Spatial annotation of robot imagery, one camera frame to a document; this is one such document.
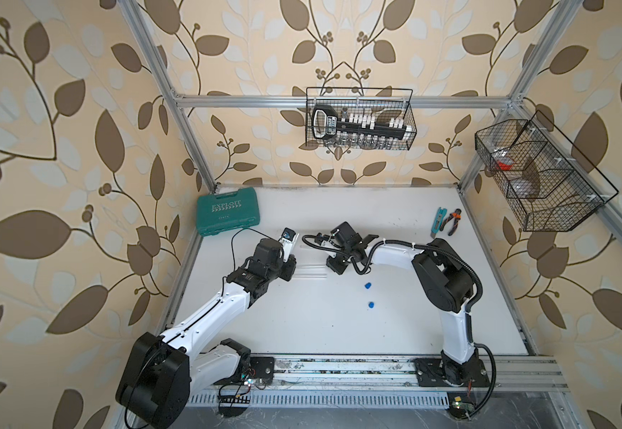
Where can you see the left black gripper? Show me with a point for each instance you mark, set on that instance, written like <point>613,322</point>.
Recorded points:
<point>289,264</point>

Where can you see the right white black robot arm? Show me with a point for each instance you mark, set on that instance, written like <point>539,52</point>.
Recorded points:
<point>449,283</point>

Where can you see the teal utility knife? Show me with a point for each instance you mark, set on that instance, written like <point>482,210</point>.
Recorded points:
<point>439,220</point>

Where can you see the red item in basket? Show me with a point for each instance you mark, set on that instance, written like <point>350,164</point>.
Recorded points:
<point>502,161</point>

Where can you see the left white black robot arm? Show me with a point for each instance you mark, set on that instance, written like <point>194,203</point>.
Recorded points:
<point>164,369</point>

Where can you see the green plastic tool case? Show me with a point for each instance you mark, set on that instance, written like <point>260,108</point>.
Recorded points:
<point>228,211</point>

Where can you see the orange black pliers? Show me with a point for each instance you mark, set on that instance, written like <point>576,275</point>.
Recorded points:
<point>452,220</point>

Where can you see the black wire basket wall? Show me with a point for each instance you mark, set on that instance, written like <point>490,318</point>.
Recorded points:
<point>383,103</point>
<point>555,185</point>

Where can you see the black wire basket back wall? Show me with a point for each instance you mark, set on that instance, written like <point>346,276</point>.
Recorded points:
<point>383,103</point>

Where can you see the black wire basket right wall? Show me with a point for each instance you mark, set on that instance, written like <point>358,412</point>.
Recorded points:
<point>555,185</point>

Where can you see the aluminium front rail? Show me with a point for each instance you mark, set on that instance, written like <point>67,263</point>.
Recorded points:
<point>511,374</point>

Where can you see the black socket holder set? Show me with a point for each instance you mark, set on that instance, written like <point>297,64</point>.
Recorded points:
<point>327,123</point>

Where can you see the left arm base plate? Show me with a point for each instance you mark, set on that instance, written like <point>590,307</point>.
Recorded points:
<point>256,370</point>

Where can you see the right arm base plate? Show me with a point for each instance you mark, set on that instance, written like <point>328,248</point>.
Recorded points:
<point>438,372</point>

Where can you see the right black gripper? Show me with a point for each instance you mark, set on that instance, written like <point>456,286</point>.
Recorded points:
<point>330,262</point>

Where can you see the clear test tube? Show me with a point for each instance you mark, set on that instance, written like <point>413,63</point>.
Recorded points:
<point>311,267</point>
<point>310,276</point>

